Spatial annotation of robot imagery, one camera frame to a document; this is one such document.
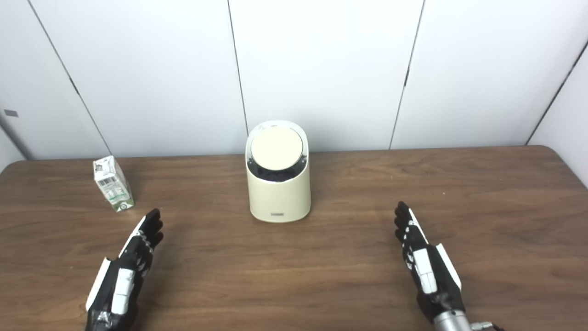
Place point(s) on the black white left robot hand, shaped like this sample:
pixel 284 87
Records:
pixel 110 285

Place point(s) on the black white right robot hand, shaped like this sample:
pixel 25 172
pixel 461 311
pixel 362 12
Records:
pixel 438 280

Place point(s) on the white green milk carton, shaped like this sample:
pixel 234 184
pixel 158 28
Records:
pixel 112 186

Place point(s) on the cream round bin lid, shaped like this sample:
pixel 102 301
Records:
pixel 277 147

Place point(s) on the cream-colored bin body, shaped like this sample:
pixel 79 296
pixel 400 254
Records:
pixel 279 200

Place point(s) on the black bin liner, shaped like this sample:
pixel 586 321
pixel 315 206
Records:
pixel 275 174

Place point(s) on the small grey wall plate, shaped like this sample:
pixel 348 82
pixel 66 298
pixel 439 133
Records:
pixel 10 113

